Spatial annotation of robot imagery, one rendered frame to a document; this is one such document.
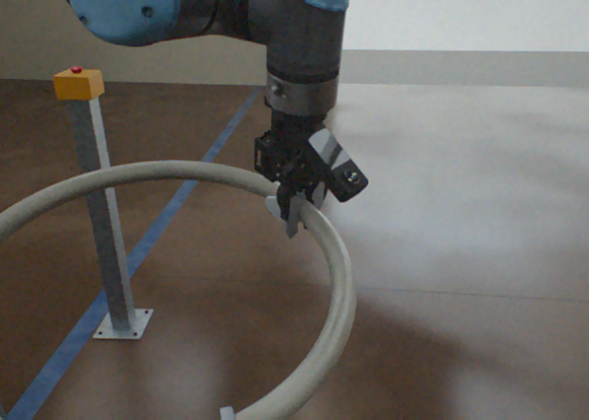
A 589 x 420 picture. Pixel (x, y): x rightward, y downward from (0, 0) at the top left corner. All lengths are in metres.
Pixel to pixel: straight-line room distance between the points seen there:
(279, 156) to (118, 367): 1.61
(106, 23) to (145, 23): 0.04
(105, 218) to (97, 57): 5.51
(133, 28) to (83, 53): 7.02
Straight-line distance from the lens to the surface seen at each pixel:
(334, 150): 0.66
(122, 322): 2.31
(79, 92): 1.87
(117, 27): 0.51
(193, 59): 6.97
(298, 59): 0.59
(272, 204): 0.74
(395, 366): 2.10
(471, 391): 2.08
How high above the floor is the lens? 1.41
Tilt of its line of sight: 27 degrees down
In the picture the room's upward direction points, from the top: straight up
